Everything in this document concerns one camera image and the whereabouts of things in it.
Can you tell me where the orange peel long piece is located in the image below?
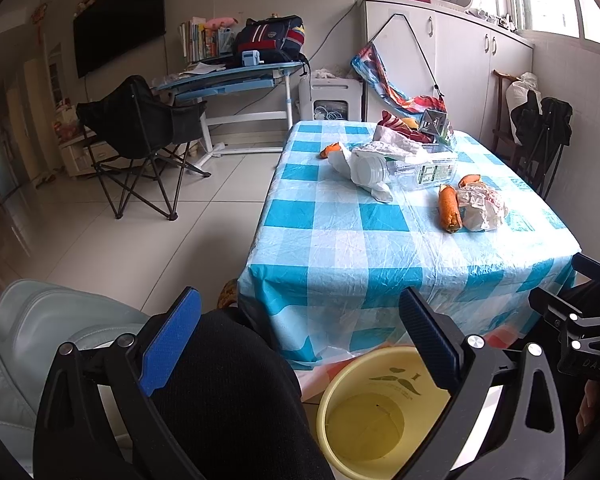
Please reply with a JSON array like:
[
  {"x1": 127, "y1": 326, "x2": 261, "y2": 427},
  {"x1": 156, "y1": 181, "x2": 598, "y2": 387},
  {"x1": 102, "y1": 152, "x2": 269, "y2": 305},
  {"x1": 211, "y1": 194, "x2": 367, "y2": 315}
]
[{"x1": 438, "y1": 184, "x2": 463, "y2": 233}]

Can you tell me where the paper wrapper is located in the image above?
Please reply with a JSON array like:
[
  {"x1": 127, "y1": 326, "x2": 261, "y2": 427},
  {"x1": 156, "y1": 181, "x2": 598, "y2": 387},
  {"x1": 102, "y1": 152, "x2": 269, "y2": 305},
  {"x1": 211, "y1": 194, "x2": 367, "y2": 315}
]
[{"x1": 457, "y1": 181, "x2": 508, "y2": 232}]

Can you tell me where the clear plastic bottle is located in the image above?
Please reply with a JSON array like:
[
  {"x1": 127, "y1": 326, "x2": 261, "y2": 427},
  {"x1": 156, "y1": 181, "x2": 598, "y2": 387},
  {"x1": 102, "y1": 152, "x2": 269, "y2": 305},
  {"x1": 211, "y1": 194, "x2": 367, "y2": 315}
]
[{"x1": 350, "y1": 152, "x2": 456, "y2": 191}]

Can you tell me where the white tissue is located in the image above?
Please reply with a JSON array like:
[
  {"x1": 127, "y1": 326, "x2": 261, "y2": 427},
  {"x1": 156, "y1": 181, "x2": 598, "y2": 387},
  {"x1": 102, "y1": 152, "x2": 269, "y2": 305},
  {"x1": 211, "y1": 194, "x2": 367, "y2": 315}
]
[{"x1": 318, "y1": 141, "x2": 428, "y2": 204}]

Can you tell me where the red snack bag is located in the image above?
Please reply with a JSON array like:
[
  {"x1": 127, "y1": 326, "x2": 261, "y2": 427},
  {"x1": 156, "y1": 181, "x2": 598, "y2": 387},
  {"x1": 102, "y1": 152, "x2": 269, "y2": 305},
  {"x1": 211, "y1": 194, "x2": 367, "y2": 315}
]
[{"x1": 378, "y1": 110, "x2": 434, "y2": 143}]

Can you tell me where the small orange peel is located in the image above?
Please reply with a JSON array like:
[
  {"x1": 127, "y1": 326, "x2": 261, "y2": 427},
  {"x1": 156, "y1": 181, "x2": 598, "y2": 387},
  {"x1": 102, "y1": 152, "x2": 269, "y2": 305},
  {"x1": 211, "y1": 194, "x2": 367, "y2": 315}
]
[{"x1": 318, "y1": 143, "x2": 341, "y2": 159}]

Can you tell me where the milk carton with cow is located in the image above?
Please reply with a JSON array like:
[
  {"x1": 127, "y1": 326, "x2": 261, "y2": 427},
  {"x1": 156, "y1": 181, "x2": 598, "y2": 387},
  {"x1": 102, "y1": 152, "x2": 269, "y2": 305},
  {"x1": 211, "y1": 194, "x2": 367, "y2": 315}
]
[{"x1": 418, "y1": 108, "x2": 455, "y2": 148}]

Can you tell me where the yellow plastic trash bucket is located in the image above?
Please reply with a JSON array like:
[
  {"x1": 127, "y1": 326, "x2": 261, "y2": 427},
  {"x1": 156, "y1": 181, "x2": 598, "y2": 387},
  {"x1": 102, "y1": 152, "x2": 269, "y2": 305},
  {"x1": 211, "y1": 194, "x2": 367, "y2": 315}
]
[{"x1": 316, "y1": 346, "x2": 450, "y2": 479}]

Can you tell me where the person's right hand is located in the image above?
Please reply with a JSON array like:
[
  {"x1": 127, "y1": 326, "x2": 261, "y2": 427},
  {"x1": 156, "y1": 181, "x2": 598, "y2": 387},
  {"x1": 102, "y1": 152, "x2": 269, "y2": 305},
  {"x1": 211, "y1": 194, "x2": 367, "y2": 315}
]
[{"x1": 576, "y1": 380, "x2": 600, "y2": 434}]

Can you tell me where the black trousers leg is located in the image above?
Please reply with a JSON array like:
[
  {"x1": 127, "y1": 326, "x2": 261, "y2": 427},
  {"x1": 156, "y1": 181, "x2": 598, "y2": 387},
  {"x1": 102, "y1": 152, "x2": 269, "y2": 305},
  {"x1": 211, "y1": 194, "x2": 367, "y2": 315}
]
[{"x1": 151, "y1": 307, "x2": 334, "y2": 479}]

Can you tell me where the blue white checkered tablecloth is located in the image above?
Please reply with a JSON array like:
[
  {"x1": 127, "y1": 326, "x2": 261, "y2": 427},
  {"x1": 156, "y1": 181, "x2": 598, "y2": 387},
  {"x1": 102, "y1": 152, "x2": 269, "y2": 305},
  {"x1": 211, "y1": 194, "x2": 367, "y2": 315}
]
[{"x1": 238, "y1": 122, "x2": 580, "y2": 370}]

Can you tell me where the wooden chair with black clothes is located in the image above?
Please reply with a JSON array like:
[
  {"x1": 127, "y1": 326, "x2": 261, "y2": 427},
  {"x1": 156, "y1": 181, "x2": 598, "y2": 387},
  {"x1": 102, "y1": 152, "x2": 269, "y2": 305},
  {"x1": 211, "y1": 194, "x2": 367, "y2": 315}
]
[{"x1": 492, "y1": 70, "x2": 573, "y2": 198}]

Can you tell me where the black folding camping chair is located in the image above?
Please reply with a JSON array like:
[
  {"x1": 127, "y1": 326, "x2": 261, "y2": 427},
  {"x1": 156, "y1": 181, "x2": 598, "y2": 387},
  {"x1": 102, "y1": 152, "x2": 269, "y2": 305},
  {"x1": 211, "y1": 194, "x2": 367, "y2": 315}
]
[{"x1": 76, "y1": 75, "x2": 211, "y2": 221}]

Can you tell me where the white low tv cabinet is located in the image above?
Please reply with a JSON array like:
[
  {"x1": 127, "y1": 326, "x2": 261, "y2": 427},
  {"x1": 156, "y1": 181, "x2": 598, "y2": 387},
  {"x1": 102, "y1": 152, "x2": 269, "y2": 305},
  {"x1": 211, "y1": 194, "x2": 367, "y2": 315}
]
[{"x1": 59, "y1": 131, "x2": 117, "y2": 178}]

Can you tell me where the white bag on chair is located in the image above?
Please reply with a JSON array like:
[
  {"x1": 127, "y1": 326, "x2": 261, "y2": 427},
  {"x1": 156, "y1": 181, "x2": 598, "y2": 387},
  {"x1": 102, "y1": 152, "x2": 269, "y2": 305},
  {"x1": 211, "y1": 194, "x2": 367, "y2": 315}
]
[{"x1": 505, "y1": 72, "x2": 542, "y2": 145}]

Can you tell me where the white plastic stool box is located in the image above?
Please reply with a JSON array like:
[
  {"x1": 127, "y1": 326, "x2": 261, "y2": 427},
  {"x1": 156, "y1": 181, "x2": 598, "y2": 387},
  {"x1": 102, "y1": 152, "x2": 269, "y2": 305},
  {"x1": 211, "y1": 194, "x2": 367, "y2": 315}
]
[{"x1": 298, "y1": 75, "x2": 363, "y2": 122}]

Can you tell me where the blue white study desk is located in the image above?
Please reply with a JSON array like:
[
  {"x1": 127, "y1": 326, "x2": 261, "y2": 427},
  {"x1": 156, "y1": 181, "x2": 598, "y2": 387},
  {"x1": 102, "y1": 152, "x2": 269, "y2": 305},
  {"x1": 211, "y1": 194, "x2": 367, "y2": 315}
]
[{"x1": 155, "y1": 62, "x2": 308, "y2": 167}]

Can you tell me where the colourful hanging bag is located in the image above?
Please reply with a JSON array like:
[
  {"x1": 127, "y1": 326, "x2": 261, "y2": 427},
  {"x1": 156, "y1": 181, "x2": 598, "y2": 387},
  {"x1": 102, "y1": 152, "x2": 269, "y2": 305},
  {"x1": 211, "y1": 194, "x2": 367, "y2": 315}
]
[{"x1": 351, "y1": 41, "x2": 446, "y2": 117}]

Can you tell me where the small blue device on desk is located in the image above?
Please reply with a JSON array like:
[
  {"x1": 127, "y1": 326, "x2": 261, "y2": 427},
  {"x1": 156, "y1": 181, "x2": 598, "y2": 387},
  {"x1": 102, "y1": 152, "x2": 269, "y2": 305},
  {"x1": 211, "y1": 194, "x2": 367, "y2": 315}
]
[{"x1": 242, "y1": 50, "x2": 263, "y2": 67}]

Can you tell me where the row of books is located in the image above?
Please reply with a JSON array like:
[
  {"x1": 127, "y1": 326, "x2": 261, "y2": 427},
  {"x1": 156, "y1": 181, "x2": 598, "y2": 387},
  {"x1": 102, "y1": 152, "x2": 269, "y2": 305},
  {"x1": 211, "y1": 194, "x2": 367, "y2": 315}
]
[{"x1": 178, "y1": 16, "x2": 238, "y2": 64}]

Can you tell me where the dark blue red backpack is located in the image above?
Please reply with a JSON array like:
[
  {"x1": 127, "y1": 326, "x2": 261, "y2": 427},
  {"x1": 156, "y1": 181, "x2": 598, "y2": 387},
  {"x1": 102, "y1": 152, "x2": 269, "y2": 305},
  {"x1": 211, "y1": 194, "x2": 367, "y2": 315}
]
[{"x1": 233, "y1": 15, "x2": 306, "y2": 64}]

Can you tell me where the pink plush toy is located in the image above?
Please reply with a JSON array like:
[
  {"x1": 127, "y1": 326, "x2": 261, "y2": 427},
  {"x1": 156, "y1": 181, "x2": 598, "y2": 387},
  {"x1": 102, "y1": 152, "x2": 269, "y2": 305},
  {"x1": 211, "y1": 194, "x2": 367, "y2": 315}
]
[{"x1": 204, "y1": 16, "x2": 238, "y2": 30}]

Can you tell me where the white wall cabinet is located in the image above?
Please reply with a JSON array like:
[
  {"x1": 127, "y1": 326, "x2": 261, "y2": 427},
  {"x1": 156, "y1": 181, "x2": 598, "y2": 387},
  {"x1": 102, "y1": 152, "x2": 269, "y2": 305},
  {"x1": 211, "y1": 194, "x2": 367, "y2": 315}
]
[{"x1": 361, "y1": 0, "x2": 533, "y2": 146}]

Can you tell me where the black wall television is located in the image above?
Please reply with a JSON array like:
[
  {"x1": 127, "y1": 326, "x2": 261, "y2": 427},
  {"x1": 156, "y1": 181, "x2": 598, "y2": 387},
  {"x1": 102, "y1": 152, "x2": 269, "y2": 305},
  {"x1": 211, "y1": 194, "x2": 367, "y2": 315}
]
[{"x1": 72, "y1": 0, "x2": 166, "y2": 78}]

